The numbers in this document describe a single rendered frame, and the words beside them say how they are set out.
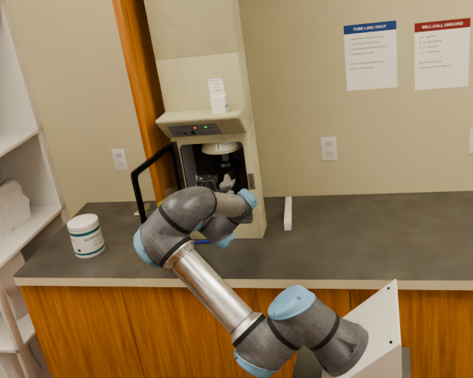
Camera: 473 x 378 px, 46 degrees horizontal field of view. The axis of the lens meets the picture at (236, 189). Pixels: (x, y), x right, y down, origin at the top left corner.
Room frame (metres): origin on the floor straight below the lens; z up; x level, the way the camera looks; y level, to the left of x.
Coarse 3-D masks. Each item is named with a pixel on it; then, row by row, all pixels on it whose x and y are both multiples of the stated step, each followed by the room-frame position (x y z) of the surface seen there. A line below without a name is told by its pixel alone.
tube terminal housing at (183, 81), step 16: (160, 64) 2.10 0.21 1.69; (176, 64) 2.08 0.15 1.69; (192, 64) 2.06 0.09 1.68; (208, 64) 2.05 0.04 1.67; (224, 64) 2.03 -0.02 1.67; (240, 64) 2.03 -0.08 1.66; (160, 80) 2.10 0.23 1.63; (176, 80) 2.08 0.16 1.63; (192, 80) 2.07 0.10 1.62; (224, 80) 2.03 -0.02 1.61; (240, 80) 2.02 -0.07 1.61; (176, 96) 2.09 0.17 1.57; (192, 96) 2.07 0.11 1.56; (208, 96) 2.05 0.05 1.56; (240, 96) 2.02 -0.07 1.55; (256, 144) 2.12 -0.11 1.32; (256, 160) 2.08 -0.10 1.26; (256, 176) 2.04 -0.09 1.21; (256, 192) 2.02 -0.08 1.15; (256, 208) 2.02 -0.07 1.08; (240, 224) 2.04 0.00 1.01; (256, 224) 2.02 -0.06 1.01
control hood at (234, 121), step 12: (228, 108) 2.01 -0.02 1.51; (240, 108) 1.99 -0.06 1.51; (156, 120) 2.00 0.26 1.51; (168, 120) 1.98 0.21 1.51; (180, 120) 1.96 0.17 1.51; (192, 120) 1.95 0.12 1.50; (204, 120) 1.94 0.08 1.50; (216, 120) 1.93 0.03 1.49; (228, 120) 1.93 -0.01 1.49; (240, 120) 1.92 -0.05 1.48; (168, 132) 2.04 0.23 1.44; (228, 132) 2.00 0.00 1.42; (240, 132) 1.99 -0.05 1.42
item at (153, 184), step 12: (168, 144) 2.06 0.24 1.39; (168, 156) 2.04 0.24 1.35; (156, 168) 1.95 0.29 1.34; (168, 168) 2.02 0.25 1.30; (132, 180) 1.81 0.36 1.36; (144, 180) 1.87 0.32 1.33; (156, 180) 1.93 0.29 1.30; (168, 180) 2.01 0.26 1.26; (144, 192) 1.85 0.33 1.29; (156, 192) 1.92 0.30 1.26; (168, 192) 1.99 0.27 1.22; (144, 204) 1.84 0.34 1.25; (156, 204) 1.90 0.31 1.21
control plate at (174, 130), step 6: (174, 126) 2.00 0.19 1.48; (180, 126) 1.99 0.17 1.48; (186, 126) 1.99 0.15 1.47; (192, 126) 1.98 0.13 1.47; (198, 126) 1.98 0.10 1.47; (204, 126) 1.97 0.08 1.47; (210, 126) 1.97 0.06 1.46; (216, 126) 1.97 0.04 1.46; (174, 132) 2.03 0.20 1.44; (180, 132) 2.03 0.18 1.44; (186, 132) 2.02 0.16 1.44; (198, 132) 2.02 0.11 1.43; (204, 132) 2.01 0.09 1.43; (210, 132) 2.01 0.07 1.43; (216, 132) 2.00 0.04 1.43
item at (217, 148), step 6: (204, 144) 2.12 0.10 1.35; (210, 144) 2.09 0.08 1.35; (216, 144) 2.08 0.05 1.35; (222, 144) 2.08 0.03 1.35; (228, 144) 2.08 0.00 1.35; (234, 144) 2.09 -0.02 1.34; (240, 144) 2.11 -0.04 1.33; (204, 150) 2.11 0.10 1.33; (210, 150) 2.08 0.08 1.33; (216, 150) 2.07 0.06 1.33; (222, 150) 2.07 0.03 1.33; (228, 150) 2.07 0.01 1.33; (234, 150) 2.07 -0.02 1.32
